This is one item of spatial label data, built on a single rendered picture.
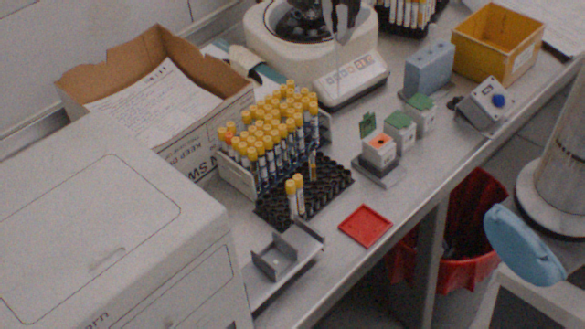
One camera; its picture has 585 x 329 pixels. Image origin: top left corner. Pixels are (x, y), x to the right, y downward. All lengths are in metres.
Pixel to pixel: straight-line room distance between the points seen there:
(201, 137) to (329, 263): 0.31
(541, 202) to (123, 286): 0.48
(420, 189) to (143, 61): 0.61
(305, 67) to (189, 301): 0.60
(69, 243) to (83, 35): 0.65
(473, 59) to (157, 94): 0.64
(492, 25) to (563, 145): 0.77
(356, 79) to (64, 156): 0.65
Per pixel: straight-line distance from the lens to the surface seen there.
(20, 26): 1.30
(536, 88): 1.41
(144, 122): 1.27
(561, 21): 1.58
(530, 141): 2.57
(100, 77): 1.34
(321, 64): 1.29
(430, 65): 1.29
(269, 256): 1.04
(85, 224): 0.81
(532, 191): 0.82
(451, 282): 1.69
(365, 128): 1.15
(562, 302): 1.04
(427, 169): 1.21
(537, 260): 0.84
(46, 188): 0.86
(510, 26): 1.46
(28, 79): 1.35
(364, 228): 1.11
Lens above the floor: 1.76
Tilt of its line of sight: 46 degrees down
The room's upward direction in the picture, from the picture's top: 5 degrees counter-clockwise
